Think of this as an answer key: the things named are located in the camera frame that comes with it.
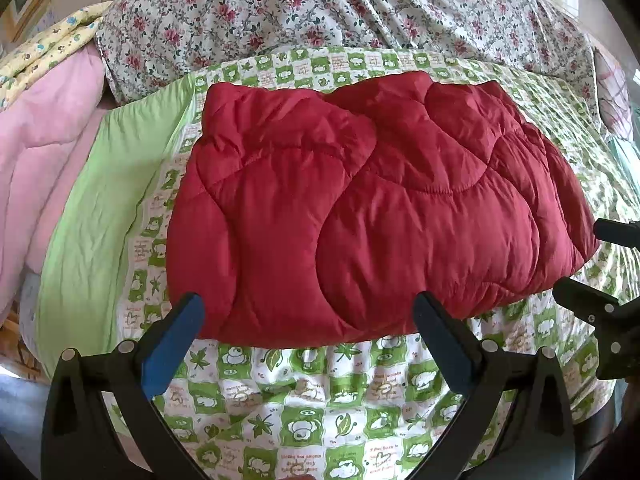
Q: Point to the pink striped pillow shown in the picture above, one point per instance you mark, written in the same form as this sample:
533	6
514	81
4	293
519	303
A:
612	95

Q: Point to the pink quilt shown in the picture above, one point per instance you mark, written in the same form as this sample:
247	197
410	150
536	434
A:
45	160

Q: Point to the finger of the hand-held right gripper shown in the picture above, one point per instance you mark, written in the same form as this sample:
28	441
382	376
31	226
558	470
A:
595	310
617	232

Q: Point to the green patterned blanket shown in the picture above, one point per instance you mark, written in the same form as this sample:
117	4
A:
280	410

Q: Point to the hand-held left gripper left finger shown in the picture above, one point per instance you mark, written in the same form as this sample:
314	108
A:
170	345

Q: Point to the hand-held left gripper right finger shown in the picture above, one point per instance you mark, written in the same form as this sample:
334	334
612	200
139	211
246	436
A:
445	345

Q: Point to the red quilted jacket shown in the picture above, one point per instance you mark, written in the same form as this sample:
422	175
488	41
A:
360	200

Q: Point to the yellow patterned blanket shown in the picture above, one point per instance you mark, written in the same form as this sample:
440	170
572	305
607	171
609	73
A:
50	40

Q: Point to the red floral bedsheet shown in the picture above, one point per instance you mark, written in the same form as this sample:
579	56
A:
300	5

